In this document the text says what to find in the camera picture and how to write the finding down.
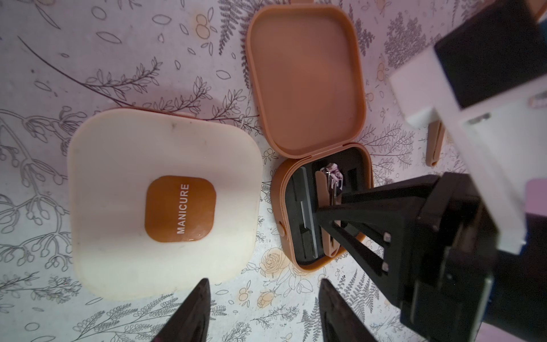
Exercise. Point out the brown nail file sleeve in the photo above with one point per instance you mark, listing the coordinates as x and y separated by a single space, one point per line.
435 138

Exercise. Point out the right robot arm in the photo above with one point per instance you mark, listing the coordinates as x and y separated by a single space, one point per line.
486 83

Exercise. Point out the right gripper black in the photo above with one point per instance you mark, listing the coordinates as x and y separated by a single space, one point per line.
461 280

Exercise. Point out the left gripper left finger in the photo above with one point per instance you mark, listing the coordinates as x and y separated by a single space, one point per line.
190 322

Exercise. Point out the cream nail clipper case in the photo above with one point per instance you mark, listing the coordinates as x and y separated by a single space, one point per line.
159 202

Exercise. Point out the light brown nail clipper case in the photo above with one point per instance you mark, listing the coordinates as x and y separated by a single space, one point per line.
304 63

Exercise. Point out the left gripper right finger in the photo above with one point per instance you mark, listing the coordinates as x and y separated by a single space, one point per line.
338 321

